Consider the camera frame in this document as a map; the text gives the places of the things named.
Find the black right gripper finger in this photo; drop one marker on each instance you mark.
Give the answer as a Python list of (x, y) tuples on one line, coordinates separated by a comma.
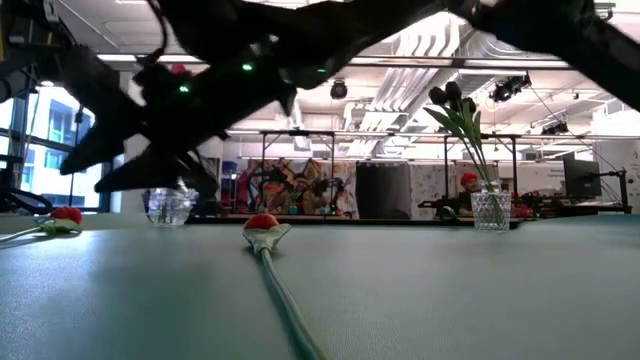
[(100, 147), (145, 172)]

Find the red-orange artificial tulip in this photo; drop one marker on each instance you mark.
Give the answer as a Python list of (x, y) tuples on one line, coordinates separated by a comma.
[(67, 214)]

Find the orange artificial tulip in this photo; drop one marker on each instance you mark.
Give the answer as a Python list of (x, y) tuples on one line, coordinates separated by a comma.
[(261, 222)]

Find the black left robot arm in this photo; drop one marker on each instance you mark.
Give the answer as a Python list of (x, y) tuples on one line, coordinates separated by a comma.
[(30, 30)]

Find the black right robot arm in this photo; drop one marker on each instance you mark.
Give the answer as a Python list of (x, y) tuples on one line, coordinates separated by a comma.
[(575, 30)]

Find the clear bulbous glass vase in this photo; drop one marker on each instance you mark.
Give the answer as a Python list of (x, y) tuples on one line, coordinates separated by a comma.
[(167, 210)]

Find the clear diamond-cut glass vase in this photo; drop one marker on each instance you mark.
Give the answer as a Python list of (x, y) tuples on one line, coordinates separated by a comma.
[(491, 210)]

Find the black tripod stand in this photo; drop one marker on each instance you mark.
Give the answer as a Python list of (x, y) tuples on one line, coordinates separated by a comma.
[(78, 117)]

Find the large window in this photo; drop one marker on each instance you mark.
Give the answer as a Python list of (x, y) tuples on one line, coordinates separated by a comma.
[(50, 150)]

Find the white LED light bar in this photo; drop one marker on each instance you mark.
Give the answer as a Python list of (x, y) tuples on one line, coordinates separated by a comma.
[(120, 58), (400, 61), (515, 64)]

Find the blue storage bin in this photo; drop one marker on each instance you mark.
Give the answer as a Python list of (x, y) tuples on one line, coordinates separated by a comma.
[(230, 166)]

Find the black metal rack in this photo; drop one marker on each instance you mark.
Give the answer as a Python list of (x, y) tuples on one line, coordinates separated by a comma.
[(300, 133), (500, 136)]

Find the colourful patchwork quilt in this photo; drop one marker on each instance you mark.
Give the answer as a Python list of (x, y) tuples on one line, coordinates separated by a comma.
[(272, 180)]

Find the black ceiling spotlight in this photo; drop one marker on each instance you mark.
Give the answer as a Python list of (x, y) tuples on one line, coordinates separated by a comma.
[(339, 90)]

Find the white floral cloth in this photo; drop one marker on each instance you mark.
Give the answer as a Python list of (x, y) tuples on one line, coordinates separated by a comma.
[(345, 175)]

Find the black fabric panel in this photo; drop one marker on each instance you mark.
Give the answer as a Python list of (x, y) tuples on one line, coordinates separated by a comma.
[(382, 190)]

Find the white patterned curtain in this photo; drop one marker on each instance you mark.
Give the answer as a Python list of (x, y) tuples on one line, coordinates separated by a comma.
[(425, 190)]

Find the green table mat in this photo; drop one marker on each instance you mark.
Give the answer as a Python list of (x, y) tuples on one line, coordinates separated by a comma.
[(400, 310)]

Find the black spotlight cluster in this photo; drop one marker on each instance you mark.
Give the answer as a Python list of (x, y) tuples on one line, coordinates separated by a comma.
[(555, 129), (502, 92)]

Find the black computer monitor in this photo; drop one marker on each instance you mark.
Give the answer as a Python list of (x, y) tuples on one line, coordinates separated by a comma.
[(582, 179)]

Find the silver ventilation duct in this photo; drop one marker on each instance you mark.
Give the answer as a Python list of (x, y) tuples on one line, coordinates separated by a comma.
[(475, 82)]

